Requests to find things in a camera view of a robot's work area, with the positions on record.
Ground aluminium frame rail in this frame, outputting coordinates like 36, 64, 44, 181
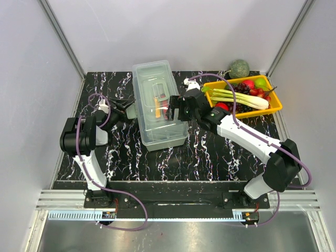
36, 190, 320, 212

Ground green apple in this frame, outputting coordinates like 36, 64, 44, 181
254, 78, 267, 88

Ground red cherries bunch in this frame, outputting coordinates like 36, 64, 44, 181
249, 88, 271, 102

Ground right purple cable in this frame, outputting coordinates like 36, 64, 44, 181
187, 73, 313, 228

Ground yellow plastic bin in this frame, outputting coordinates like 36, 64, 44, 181
203, 75, 282, 119

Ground yellow utility knife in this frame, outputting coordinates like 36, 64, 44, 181
154, 97, 161, 118

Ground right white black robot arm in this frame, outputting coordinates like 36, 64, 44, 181
166, 81, 302, 208

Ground marbled black mat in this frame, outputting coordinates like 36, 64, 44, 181
52, 71, 281, 189

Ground green celery stalk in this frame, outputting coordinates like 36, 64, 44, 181
201, 87, 254, 103

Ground dark purple grapes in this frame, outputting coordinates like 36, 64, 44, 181
231, 83, 250, 95

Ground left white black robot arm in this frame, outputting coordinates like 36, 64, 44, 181
60, 93, 137, 208

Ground green netted melon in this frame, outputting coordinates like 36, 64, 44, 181
228, 59, 250, 79

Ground clear plastic tool box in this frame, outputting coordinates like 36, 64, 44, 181
132, 60, 188, 152

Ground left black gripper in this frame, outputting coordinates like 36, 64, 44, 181
106, 98, 138, 131

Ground red pink apple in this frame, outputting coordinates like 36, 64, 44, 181
241, 80, 255, 89

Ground red utility knife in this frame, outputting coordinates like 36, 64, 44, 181
158, 92, 169, 119

